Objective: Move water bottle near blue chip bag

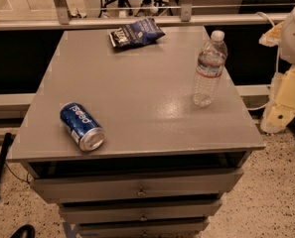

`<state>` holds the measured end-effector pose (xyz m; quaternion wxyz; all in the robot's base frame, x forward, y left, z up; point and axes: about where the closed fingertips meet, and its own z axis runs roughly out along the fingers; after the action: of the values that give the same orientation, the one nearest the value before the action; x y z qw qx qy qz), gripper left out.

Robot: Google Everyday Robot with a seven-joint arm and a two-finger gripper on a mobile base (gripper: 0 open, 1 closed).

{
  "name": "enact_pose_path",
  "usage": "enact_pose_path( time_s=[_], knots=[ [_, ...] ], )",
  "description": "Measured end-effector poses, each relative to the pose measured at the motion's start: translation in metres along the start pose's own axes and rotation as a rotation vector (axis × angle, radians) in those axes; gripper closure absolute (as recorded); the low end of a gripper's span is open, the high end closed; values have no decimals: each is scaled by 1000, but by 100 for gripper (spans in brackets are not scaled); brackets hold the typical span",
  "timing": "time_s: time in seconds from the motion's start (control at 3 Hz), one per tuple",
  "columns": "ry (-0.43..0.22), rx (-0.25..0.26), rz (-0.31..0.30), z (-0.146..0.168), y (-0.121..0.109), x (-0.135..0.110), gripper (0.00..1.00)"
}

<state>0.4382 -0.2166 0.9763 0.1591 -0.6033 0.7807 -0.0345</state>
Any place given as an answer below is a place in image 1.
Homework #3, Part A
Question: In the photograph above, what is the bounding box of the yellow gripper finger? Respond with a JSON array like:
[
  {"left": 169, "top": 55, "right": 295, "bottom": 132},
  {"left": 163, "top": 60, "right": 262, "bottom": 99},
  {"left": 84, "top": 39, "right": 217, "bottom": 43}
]
[
  {"left": 260, "top": 105, "right": 295, "bottom": 134},
  {"left": 259, "top": 22, "right": 283, "bottom": 47}
]

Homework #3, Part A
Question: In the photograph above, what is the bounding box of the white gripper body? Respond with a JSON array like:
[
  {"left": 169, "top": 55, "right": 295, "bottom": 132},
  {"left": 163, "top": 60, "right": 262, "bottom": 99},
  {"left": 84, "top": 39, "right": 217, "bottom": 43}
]
[{"left": 274, "top": 64, "right": 295, "bottom": 117}]

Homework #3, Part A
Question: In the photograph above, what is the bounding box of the clear plastic water bottle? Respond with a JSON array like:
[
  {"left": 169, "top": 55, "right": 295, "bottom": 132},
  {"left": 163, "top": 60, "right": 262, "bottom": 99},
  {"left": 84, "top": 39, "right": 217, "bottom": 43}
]
[{"left": 192, "top": 30, "right": 227, "bottom": 107}]

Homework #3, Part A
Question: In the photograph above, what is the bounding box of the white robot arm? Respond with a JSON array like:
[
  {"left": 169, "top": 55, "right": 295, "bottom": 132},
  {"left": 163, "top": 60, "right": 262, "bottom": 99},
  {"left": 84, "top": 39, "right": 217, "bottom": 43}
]
[{"left": 259, "top": 7, "right": 295, "bottom": 133}]

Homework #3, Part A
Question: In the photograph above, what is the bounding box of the blue chip bag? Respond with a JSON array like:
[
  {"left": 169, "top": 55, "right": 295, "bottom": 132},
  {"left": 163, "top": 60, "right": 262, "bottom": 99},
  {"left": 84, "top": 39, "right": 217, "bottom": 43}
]
[{"left": 109, "top": 18, "right": 165, "bottom": 48}]

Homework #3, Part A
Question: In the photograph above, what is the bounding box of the top grey drawer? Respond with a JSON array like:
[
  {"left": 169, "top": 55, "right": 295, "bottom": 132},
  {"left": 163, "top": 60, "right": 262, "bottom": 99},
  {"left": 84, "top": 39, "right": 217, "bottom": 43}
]
[{"left": 32, "top": 168, "right": 243, "bottom": 203}]

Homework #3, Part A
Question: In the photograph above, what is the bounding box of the grey drawer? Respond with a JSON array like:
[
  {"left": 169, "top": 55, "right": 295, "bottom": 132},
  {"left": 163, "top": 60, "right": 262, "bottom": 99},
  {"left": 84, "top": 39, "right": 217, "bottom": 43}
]
[
  {"left": 60, "top": 199, "right": 221, "bottom": 224},
  {"left": 78, "top": 218, "right": 209, "bottom": 238},
  {"left": 32, "top": 168, "right": 243, "bottom": 203}
]

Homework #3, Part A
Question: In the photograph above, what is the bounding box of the grey drawer cabinet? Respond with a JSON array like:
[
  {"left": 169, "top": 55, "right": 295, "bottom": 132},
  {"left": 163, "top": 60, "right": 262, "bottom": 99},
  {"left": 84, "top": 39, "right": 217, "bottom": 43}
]
[{"left": 7, "top": 25, "right": 266, "bottom": 238}]

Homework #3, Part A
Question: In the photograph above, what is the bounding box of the blue Pepsi soda can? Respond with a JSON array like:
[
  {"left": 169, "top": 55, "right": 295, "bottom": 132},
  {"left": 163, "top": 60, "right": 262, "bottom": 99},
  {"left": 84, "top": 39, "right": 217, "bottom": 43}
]
[{"left": 60, "top": 102, "right": 105, "bottom": 152}]

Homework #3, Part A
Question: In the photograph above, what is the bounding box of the bottom grey drawer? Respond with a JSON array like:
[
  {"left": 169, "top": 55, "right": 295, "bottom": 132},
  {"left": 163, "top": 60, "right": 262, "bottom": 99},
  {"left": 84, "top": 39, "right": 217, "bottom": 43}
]
[{"left": 78, "top": 218, "right": 209, "bottom": 238}]

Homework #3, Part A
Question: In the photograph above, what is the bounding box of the middle grey drawer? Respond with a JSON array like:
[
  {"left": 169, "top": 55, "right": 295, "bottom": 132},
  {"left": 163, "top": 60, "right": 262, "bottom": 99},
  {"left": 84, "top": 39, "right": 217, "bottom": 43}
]
[{"left": 60, "top": 199, "right": 221, "bottom": 224}]

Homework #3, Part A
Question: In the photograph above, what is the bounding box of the black object bottom left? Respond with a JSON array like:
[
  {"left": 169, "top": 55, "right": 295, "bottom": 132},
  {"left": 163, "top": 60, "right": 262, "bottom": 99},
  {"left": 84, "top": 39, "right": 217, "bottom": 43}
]
[{"left": 10, "top": 224, "right": 35, "bottom": 238}]

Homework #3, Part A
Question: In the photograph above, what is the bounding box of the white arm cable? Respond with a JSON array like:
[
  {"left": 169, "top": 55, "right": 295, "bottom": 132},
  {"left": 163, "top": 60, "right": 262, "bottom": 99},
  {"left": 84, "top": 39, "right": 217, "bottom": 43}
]
[{"left": 245, "top": 11, "right": 282, "bottom": 112}]

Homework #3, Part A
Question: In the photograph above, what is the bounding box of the metal railing frame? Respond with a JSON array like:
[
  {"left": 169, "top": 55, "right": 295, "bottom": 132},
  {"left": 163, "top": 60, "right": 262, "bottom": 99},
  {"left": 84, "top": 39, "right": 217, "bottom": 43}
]
[{"left": 0, "top": 0, "right": 295, "bottom": 31}]

